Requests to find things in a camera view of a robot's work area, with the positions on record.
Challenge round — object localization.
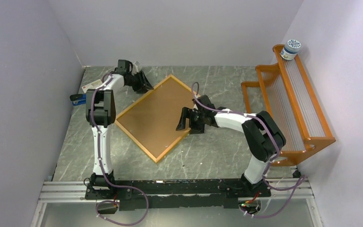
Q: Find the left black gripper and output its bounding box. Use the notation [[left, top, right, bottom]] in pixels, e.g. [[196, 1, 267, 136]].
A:
[[127, 70, 155, 94]]

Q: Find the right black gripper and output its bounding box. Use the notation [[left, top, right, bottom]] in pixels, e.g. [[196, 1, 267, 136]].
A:
[[176, 107, 206, 134]]

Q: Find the brown frame backing board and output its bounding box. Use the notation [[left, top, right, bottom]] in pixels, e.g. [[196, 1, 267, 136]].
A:
[[119, 78, 196, 157]]

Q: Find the yellow wooden picture frame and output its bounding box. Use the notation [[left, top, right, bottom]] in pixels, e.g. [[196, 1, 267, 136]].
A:
[[114, 74, 201, 164]]

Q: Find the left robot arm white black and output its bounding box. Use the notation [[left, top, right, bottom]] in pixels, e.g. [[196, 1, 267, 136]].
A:
[[86, 60, 153, 199]]

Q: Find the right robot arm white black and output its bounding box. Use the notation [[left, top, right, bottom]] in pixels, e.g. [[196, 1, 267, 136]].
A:
[[176, 95, 286, 196]]

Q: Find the small staples box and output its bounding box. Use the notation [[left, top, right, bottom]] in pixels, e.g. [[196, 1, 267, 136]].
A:
[[81, 79, 103, 93]]

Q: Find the blue stapler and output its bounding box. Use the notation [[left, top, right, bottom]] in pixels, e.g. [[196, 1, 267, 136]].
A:
[[69, 94, 86, 106]]

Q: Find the orange wooden rack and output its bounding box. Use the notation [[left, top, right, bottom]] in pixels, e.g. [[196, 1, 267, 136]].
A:
[[241, 44, 336, 166]]

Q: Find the small blue white jar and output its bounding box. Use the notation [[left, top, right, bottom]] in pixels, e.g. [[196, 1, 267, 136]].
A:
[[280, 39, 302, 61]]

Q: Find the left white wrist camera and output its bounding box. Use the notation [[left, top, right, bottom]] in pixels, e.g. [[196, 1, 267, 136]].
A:
[[131, 61, 141, 75]]

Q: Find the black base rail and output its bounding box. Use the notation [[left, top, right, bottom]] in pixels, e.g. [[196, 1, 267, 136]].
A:
[[85, 178, 271, 211]]

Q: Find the aluminium extrusion frame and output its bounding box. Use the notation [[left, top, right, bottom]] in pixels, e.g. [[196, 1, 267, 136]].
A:
[[31, 178, 323, 227]]

